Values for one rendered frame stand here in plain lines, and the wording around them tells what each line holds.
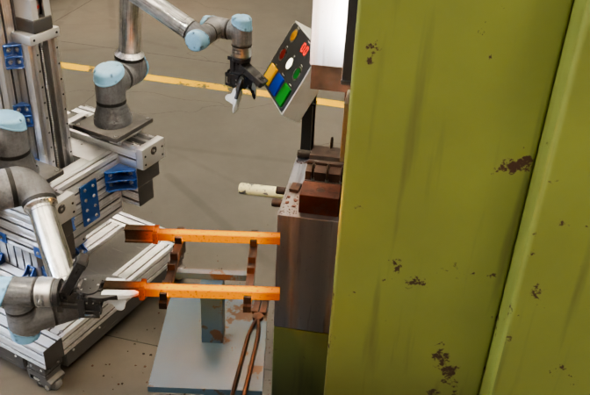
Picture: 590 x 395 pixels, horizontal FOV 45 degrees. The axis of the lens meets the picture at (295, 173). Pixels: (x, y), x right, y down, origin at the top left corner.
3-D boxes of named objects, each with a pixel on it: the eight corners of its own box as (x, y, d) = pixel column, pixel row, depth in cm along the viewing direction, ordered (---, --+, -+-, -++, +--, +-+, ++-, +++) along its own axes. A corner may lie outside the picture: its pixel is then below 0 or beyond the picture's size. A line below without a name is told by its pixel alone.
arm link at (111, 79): (89, 101, 278) (85, 68, 271) (108, 89, 289) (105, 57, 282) (115, 107, 275) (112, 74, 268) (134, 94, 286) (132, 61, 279)
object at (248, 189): (238, 197, 284) (238, 185, 281) (241, 190, 288) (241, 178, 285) (348, 210, 279) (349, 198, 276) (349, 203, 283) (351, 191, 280)
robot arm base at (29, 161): (-17, 177, 246) (-22, 152, 241) (17, 159, 257) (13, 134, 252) (15, 190, 240) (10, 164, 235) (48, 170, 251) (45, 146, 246)
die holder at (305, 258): (273, 326, 239) (277, 214, 216) (291, 258, 271) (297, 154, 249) (443, 349, 232) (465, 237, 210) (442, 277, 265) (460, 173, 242)
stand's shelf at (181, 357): (147, 391, 189) (147, 386, 188) (172, 293, 224) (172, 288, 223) (262, 396, 189) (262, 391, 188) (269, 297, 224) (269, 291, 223)
